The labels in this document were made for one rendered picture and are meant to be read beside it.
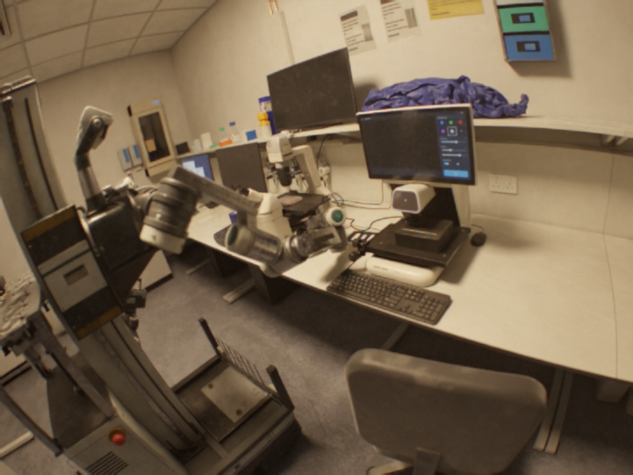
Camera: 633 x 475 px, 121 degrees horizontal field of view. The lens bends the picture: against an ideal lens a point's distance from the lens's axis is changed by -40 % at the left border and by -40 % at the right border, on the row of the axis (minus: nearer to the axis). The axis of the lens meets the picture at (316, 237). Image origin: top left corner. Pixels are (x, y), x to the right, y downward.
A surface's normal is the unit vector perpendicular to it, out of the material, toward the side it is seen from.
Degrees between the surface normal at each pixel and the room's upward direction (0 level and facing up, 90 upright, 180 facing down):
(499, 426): 90
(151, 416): 90
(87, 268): 90
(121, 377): 90
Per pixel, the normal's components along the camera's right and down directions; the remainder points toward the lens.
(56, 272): 0.74, 0.14
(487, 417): -0.52, 0.45
